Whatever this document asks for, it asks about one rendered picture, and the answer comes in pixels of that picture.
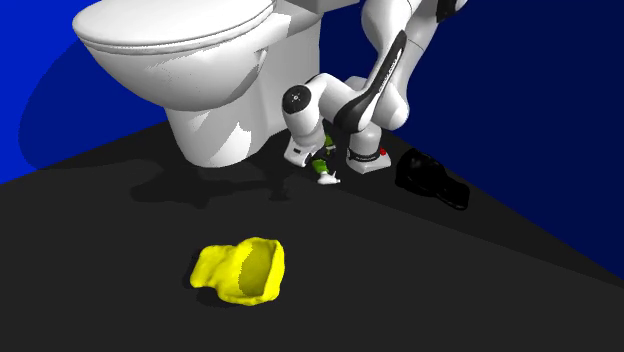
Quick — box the yellow crumpled open bag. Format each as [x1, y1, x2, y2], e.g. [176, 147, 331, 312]
[188, 236, 286, 307]

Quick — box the black glossy shoe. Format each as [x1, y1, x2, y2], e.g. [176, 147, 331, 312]
[394, 147, 471, 211]

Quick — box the white toilet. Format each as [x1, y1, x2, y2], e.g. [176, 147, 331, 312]
[71, 0, 362, 169]

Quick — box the green and white figure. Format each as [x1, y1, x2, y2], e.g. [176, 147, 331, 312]
[311, 135, 342, 186]

